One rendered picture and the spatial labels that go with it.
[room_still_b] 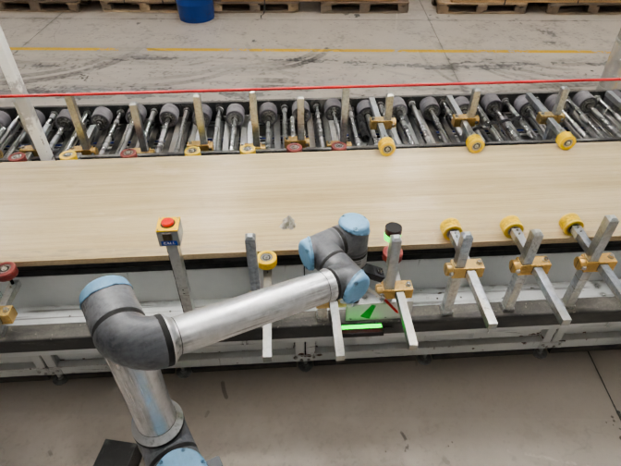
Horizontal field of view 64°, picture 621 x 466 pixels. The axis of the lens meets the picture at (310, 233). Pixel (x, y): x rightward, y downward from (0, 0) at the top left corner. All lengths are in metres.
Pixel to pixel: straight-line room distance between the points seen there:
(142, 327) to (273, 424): 1.55
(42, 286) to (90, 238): 0.29
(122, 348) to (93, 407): 1.72
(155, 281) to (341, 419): 1.11
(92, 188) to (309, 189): 1.00
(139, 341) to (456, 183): 1.73
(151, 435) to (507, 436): 1.71
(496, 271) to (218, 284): 1.20
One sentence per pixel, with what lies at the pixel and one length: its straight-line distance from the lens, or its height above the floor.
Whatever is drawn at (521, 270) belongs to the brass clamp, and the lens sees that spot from 1.99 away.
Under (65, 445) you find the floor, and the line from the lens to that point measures 2.75.
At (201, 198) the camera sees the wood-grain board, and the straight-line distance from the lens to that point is 2.28.
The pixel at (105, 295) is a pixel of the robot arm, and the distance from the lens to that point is 1.17.
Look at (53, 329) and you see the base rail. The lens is 2.21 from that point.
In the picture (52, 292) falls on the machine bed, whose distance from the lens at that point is 2.35.
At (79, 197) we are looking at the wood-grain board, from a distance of 2.47.
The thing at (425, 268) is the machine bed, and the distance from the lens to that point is 2.18.
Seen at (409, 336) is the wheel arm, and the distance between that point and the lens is 1.78.
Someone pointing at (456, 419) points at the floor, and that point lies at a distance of 2.65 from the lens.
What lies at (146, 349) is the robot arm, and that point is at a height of 1.42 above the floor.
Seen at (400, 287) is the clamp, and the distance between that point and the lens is 1.91.
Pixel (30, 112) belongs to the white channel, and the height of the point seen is 1.14.
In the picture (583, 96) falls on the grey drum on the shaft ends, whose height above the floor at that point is 0.85.
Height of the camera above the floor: 2.26
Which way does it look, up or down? 42 degrees down
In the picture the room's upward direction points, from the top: straight up
